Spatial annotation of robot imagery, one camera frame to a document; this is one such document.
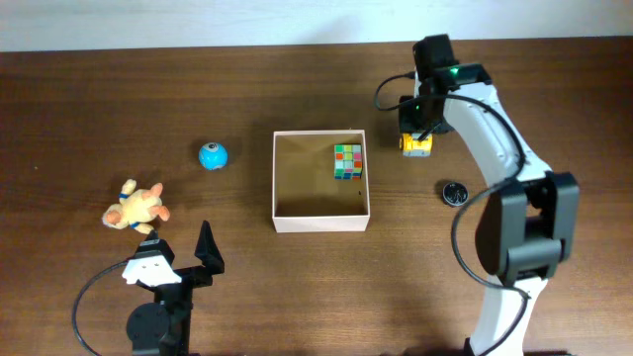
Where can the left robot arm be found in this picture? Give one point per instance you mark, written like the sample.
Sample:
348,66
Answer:
162,327

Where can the black round disc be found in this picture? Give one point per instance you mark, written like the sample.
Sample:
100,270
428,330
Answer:
455,194

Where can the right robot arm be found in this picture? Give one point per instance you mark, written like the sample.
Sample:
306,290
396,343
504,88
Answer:
527,226

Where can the yellow plush toy animal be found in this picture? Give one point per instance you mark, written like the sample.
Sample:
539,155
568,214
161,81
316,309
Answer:
137,208

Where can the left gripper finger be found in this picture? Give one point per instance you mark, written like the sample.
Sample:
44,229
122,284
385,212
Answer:
153,245
208,252

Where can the blue toy ball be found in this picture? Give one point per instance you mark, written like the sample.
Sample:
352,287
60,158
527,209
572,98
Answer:
213,156

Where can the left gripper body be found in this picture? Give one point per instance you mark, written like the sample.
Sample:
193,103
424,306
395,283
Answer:
179,296

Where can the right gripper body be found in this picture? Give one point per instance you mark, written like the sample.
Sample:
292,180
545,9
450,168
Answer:
416,117

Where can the yellow grey toy truck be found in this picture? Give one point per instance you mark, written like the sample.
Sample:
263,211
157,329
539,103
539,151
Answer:
416,144

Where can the colourful puzzle cube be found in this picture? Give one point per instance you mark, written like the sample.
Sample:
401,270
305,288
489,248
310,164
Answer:
348,161

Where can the white cardboard box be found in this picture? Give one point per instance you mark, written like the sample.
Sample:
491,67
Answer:
310,193

